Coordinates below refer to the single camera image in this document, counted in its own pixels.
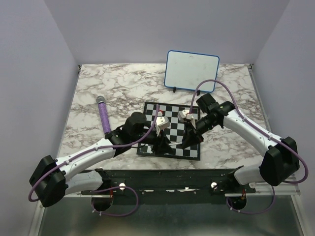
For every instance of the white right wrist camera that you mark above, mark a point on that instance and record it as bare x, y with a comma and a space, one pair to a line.
184, 115

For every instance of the purple glitter microphone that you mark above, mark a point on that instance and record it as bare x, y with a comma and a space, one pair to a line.
101, 102

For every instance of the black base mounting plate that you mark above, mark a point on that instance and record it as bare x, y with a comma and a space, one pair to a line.
163, 187

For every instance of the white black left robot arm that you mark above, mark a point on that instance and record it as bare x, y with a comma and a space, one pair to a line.
54, 178

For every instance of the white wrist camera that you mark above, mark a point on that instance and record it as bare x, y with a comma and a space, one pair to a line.
162, 122
184, 115

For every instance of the white blue whiteboard marker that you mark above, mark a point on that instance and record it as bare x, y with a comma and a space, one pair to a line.
175, 143

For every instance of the black white chessboard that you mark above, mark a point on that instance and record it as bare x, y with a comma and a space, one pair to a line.
174, 132

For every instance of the blue framed whiteboard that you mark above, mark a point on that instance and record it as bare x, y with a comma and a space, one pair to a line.
186, 70

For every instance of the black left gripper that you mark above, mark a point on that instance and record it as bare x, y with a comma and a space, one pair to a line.
161, 144

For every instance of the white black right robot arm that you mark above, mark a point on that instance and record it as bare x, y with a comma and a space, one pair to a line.
279, 155

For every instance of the aluminium frame rail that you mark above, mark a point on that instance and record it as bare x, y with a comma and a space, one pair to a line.
270, 211

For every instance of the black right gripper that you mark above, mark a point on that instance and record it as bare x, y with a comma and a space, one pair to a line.
191, 132

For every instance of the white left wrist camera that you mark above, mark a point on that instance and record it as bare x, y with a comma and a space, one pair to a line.
162, 122

